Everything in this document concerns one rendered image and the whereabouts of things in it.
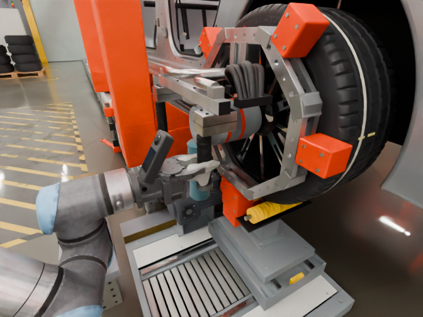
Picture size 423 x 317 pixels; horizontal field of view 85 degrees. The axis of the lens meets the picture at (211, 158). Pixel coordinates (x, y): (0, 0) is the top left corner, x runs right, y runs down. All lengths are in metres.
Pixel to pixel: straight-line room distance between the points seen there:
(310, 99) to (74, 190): 0.53
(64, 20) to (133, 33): 12.57
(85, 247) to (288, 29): 0.62
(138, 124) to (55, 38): 12.56
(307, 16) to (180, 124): 0.80
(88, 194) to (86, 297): 0.17
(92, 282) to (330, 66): 0.66
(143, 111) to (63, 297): 0.82
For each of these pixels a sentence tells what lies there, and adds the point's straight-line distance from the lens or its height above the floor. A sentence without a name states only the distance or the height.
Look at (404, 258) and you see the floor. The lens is 1.77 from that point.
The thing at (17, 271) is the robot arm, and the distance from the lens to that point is 0.45.
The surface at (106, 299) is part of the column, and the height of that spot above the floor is 0.07.
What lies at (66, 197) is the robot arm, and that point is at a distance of 0.50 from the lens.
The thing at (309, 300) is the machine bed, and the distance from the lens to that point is 1.25.
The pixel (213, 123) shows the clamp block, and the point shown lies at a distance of 0.51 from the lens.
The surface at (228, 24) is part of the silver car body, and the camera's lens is 1.17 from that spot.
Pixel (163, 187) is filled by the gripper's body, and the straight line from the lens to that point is 0.52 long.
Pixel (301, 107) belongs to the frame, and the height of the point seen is 0.96.
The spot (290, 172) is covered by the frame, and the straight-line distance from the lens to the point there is 0.64.
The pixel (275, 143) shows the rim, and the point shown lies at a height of 0.78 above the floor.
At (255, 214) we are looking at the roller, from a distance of 0.86.
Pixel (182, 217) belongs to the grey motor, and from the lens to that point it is 1.20.
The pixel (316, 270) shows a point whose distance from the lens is 1.25.
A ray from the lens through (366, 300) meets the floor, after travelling 1.47.
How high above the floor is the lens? 1.10
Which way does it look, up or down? 28 degrees down
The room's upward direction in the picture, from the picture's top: straight up
